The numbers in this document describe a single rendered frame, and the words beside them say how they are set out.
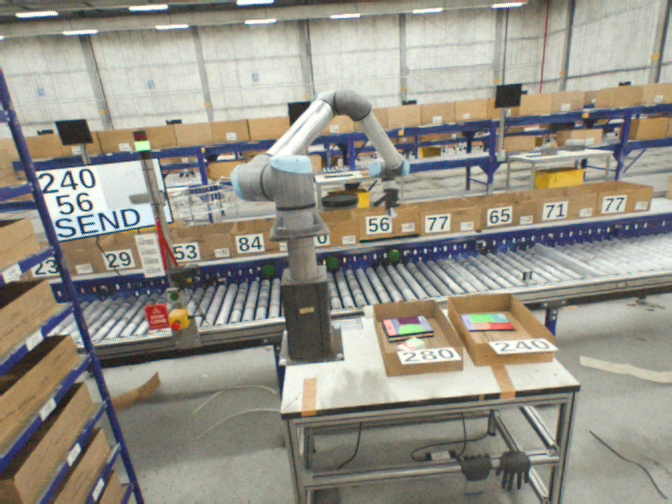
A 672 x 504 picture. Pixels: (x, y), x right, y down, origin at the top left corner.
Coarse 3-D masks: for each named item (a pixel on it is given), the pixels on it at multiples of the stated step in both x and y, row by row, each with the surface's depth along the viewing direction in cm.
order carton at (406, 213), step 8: (360, 208) 268; (368, 208) 268; (376, 208) 269; (384, 208) 269; (392, 208) 270; (400, 208) 271; (408, 208) 242; (416, 208) 242; (360, 216) 239; (368, 216) 240; (400, 216) 242; (408, 216) 243; (416, 216) 243; (360, 224) 241; (392, 224) 243; (400, 224) 243; (416, 224) 244; (360, 232) 242; (392, 232) 244; (400, 232) 244; (408, 232) 245; (416, 232) 246
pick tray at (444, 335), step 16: (384, 304) 173; (400, 304) 174; (416, 304) 174; (432, 304) 174; (432, 320) 174; (448, 320) 155; (384, 336) 164; (448, 336) 156; (384, 352) 140; (384, 368) 144; (400, 368) 140; (416, 368) 140; (432, 368) 140; (448, 368) 140
